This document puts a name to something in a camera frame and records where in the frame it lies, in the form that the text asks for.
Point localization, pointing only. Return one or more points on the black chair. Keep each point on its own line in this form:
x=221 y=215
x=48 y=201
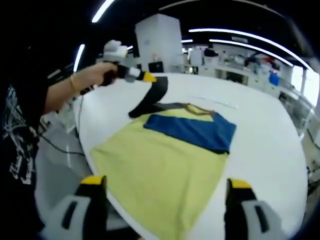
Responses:
x=156 y=67

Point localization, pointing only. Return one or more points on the person's black printed shirt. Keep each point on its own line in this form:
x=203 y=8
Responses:
x=17 y=155

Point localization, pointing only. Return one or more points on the yellow and blue garment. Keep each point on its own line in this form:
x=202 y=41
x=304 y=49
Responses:
x=160 y=160

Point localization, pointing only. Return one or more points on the blue box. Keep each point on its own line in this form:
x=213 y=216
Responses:
x=274 y=78

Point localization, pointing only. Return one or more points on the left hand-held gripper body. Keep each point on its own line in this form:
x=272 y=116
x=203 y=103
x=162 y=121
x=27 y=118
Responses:
x=113 y=51

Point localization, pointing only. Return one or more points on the person's left hand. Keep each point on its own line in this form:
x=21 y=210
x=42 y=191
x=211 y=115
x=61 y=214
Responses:
x=102 y=72

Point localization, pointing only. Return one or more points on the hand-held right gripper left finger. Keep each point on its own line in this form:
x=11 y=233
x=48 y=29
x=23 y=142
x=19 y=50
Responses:
x=75 y=217

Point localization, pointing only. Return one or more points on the long ceiling light strip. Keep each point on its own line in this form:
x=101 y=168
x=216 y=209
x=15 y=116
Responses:
x=250 y=46
x=250 y=37

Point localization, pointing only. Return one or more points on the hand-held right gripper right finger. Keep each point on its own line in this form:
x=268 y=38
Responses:
x=252 y=217

